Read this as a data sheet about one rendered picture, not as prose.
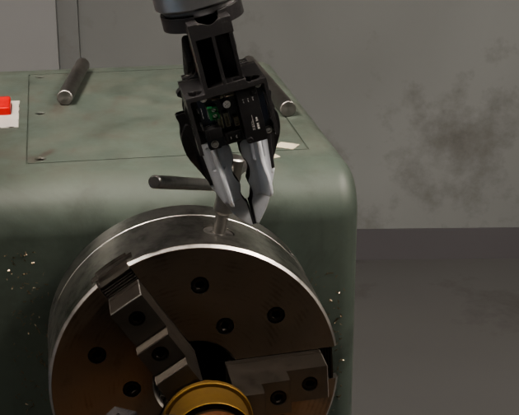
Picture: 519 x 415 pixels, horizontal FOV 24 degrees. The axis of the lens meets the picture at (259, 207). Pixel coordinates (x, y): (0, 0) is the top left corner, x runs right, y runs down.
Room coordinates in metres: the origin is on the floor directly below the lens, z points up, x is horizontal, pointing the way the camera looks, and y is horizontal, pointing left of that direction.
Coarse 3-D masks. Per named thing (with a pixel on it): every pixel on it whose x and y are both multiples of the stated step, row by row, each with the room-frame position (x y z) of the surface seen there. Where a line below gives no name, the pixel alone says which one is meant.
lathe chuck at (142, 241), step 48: (144, 240) 1.18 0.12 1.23; (192, 240) 1.16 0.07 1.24; (240, 240) 1.19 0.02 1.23; (96, 288) 1.13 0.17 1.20; (192, 288) 1.16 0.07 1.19; (240, 288) 1.16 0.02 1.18; (288, 288) 1.17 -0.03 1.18; (96, 336) 1.13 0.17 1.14; (192, 336) 1.15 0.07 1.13; (240, 336) 1.16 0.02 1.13; (288, 336) 1.17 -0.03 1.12; (96, 384) 1.13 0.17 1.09; (144, 384) 1.14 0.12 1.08; (336, 384) 1.18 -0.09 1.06
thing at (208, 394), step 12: (192, 384) 1.06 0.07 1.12; (204, 384) 1.06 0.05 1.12; (216, 384) 1.06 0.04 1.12; (228, 384) 1.07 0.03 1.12; (180, 396) 1.06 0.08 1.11; (192, 396) 1.05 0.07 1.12; (204, 396) 1.04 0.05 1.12; (216, 396) 1.04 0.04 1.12; (228, 396) 1.05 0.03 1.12; (240, 396) 1.07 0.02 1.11; (168, 408) 1.06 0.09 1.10; (180, 408) 1.04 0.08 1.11; (192, 408) 1.03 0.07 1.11; (204, 408) 1.03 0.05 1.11; (216, 408) 1.03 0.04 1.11; (228, 408) 1.04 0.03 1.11; (240, 408) 1.04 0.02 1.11
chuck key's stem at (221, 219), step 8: (240, 160) 1.19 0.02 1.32; (232, 168) 1.19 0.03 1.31; (240, 168) 1.19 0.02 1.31; (240, 176) 1.20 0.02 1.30; (216, 200) 1.19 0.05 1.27; (216, 208) 1.19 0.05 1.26; (224, 208) 1.19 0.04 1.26; (216, 216) 1.20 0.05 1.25; (224, 216) 1.19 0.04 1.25; (216, 224) 1.19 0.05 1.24; (224, 224) 1.19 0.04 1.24; (216, 232) 1.19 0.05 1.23; (224, 232) 1.20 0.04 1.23
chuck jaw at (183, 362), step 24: (120, 264) 1.16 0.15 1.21; (120, 288) 1.14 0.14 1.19; (144, 288) 1.13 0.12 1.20; (120, 312) 1.10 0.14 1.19; (144, 312) 1.10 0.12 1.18; (144, 336) 1.10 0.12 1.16; (168, 336) 1.08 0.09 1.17; (144, 360) 1.08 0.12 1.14; (168, 360) 1.08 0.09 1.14; (192, 360) 1.10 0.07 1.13; (168, 384) 1.06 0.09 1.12
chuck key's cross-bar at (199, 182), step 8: (152, 176) 0.98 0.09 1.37; (160, 176) 0.98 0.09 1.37; (168, 176) 1.01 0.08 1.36; (176, 176) 1.03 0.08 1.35; (152, 184) 0.98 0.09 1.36; (160, 184) 0.98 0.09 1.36; (168, 184) 1.00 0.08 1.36; (176, 184) 1.02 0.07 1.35; (184, 184) 1.04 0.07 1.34; (192, 184) 1.06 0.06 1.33; (200, 184) 1.09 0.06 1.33; (208, 184) 1.11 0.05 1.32
